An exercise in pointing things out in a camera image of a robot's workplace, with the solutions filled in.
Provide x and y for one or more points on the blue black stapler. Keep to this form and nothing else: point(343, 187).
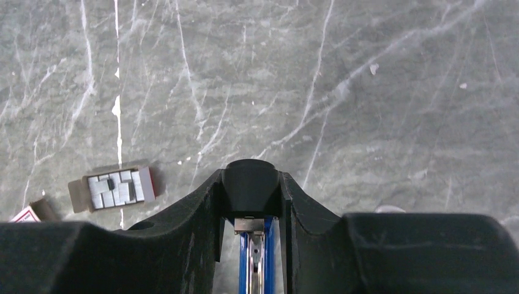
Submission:
point(250, 191)

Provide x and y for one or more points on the red white staple box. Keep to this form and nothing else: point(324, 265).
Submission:
point(38, 211)

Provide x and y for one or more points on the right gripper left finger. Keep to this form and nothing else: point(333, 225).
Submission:
point(173, 251)

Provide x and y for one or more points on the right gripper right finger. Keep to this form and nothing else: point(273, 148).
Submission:
point(391, 252)

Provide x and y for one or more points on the staple box tray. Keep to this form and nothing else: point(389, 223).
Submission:
point(113, 188)

